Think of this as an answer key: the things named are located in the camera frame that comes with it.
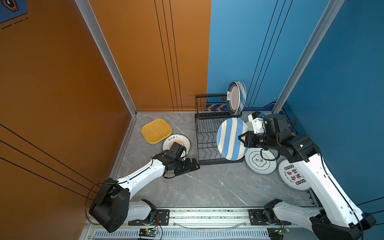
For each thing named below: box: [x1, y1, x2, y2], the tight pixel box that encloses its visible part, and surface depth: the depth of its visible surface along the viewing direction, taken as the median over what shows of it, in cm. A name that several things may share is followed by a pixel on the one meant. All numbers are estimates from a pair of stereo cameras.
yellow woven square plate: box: [141, 118, 173, 144], surface depth 111 cm
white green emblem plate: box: [245, 147, 278, 175], surface depth 91 cm
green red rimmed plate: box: [227, 81, 241, 115], surface depth 96 cm
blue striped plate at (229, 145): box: [216, 117, 249, 161], surface depth 72 cm
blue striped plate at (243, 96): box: [237, 81, 247, 114], surface depth 85 cm
